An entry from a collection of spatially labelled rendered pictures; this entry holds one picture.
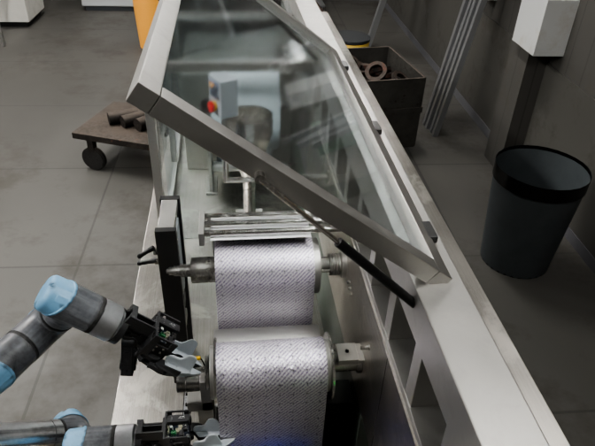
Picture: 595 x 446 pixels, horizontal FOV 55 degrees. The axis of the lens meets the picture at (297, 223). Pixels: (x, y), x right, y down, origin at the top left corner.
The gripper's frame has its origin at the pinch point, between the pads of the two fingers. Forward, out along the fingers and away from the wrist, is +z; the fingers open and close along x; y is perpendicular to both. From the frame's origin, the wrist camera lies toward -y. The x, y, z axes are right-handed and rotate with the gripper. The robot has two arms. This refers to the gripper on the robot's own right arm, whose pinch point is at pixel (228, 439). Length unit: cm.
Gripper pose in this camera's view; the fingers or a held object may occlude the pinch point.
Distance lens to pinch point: 139.8
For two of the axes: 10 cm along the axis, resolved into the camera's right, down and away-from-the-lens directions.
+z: 9.9, -0.4, 1.1
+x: -1.1, -5.7, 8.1
